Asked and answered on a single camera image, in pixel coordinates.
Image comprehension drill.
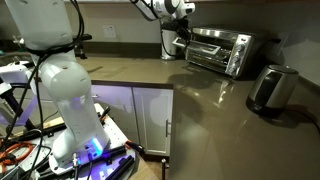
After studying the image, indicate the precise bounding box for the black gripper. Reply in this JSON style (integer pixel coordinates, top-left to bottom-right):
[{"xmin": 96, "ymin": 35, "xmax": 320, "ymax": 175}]
[{"xmin": 171, "ymin": 18, "xmax": 193, "ymax": 45}]

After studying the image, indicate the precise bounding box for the glass oven door with handle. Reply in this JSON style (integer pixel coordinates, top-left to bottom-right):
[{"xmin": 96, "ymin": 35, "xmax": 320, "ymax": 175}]
[{"xmin": 172, "ymin": 35, "xmax": 230, "ymax": 76}]

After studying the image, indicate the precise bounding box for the stainless steel toaster oven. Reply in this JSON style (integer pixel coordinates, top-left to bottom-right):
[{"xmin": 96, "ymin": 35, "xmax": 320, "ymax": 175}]
[{"xmin": 185, "ymin": 27, "xmax": 260, "ymax": 80}]

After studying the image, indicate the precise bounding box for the white lower cabinet door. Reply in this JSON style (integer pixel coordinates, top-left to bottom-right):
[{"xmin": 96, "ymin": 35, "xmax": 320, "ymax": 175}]
[
  {"xmin": 89, "ymin": 84, "xmax": 140, "ymax": 145},
  {"xmin": 132, "ymin": 86, "xmax": 174, "ymax": 157}
]

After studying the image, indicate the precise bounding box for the white paper towel roll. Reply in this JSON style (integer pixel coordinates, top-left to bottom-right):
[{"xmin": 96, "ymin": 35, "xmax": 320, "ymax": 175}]
[{"xmin": 161, "ymin": 20, "xmax": 179, "ymax": 62}]

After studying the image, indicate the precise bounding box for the stainless steel electric kettle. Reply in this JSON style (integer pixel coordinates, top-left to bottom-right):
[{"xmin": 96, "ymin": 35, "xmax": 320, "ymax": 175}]
[{"xmin": 245, "ymin": 64, "xmax": 300, "ymax": 119}]

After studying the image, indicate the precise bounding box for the black hand tool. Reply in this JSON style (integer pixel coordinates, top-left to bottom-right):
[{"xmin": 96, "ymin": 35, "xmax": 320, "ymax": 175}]
[{"xmin": 98, "ymin": 105, "xmax": 112, "ymax": 122}]

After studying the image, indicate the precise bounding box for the white perforated robot table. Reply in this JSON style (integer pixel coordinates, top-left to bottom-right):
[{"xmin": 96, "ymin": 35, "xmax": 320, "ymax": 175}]
[{"xmin": 0, "ymin": 102, "xmax": 138, "ymax": 180}]

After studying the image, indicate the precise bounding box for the orange black clamp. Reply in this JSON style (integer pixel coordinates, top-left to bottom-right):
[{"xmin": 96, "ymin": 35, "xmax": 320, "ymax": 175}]
[{"xmin": 124, "ymin": 140, "xmax": 146, "ymax": 156}]

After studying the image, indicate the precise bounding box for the wooden strip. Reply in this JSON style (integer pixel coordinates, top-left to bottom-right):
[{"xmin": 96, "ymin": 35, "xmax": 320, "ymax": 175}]
[{"xmin": 13, "ymin": 115, "xmax": 66, "ymax": 138}]

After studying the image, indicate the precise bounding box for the white box device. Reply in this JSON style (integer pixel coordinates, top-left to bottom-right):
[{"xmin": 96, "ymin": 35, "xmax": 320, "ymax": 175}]
[{"xmin": 0, "ymin": 60, "xmax": 32, "ymax": 85}]

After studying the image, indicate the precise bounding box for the white wall outlet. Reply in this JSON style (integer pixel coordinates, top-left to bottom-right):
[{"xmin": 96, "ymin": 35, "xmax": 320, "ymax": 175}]
[{"xmin": 102, "ymin": 24, "xmax": 117, "ymax": 39}]

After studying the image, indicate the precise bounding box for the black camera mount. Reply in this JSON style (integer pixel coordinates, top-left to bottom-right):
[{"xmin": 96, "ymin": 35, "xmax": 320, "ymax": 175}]
[{"xmin": 73, "ymin": 33, "xmax": 93, "ymax": 61}]

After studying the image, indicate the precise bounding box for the black metal post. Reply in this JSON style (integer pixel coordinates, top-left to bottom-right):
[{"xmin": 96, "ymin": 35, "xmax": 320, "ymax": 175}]
[{"xmin": 161, "ymin": 158, "xmax": 167, "ymax": 180}]

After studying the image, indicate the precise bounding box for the black aluminium rail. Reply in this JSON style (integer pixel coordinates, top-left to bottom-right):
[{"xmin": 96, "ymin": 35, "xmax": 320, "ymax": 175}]
[
  {"xmin": 105, "ymin": 155, "xmax": 135, "ymax": 180},
  {"xmin": 89, "ymin": 145, "xmax": 128, "ymax": 165}
]

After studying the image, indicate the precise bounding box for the black kettle power cord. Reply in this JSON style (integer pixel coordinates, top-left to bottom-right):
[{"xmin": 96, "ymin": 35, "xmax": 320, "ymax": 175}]
[{"xmin": 283, "ymin": 105, "xmax": 320, "ymax": 132}]

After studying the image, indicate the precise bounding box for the orange cable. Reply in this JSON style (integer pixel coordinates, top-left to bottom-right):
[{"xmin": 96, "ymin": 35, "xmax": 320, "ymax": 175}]
[{"xmin": 0, "ymin": 141, "xmax": 35, "ymax": 170}]

